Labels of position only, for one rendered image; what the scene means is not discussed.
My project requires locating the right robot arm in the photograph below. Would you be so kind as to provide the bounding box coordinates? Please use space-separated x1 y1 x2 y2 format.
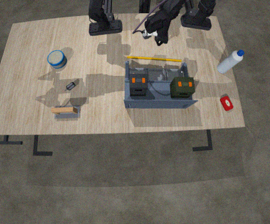
88 0 121 33

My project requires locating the red mint tin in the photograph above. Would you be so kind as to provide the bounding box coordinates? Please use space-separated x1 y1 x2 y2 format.
220 96 233 111

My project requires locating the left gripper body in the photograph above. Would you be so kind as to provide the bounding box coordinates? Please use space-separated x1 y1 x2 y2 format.
142 27 169 44

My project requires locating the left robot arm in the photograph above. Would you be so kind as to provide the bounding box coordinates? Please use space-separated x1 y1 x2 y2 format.
144 0 216 34

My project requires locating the white bottle with blue cap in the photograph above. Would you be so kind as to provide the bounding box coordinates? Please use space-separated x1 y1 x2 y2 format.
217 50 244 74

